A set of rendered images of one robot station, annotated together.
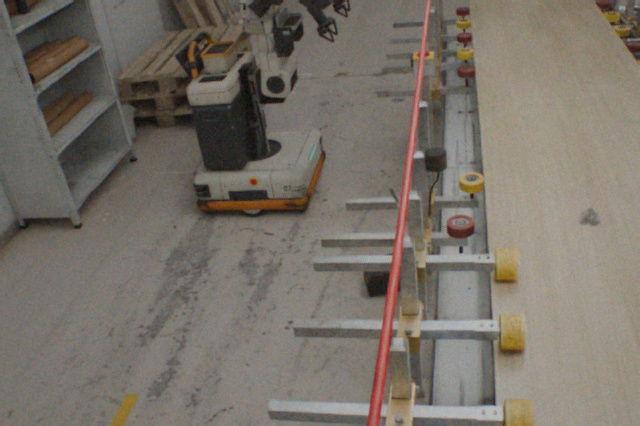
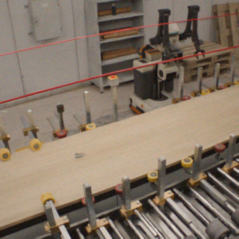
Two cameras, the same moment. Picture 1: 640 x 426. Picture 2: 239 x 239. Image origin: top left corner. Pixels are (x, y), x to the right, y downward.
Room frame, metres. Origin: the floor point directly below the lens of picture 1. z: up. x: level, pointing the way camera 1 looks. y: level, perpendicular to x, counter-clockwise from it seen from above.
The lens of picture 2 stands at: (0.48, -2.38, 2.26)
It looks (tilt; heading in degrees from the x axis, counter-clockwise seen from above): 30 degrees down; 49
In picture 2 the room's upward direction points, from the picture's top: 3 degrees counter-clockwise
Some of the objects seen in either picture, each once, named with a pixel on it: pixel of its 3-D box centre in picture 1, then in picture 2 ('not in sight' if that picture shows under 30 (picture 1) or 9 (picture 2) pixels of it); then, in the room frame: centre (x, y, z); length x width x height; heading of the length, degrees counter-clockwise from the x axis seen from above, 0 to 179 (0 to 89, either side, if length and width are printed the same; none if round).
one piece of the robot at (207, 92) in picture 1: (233, 103); (155, 74); (3.58, 0.40, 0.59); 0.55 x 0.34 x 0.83; 165
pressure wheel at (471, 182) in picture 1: (471, 192); (91, 131); (1.80, -0.49, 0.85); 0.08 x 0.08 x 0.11
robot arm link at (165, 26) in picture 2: not in sight; (166, 28); (3.23, -0.08, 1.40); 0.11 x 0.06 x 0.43; 166
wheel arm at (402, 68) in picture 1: (425, 67); (193, 92); (3.06, -0.61, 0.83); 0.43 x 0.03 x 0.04; 75
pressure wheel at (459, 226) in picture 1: (460, 236); (62, 137); (1.56, -0.39, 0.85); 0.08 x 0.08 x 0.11
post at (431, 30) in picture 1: (433, 61); (181, 88); (2.84, -0.61, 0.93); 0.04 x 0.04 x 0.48; 75
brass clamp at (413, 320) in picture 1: (410, 324); (1, 138); (1.12, -0.16, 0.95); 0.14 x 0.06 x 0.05; 165
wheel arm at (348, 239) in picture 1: (393, 240); (55, 128); (1.61, -0.20, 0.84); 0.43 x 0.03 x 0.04; 75
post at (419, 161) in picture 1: (423, 224); (62, 128); (1.63, -0.29, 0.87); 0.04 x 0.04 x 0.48; 75
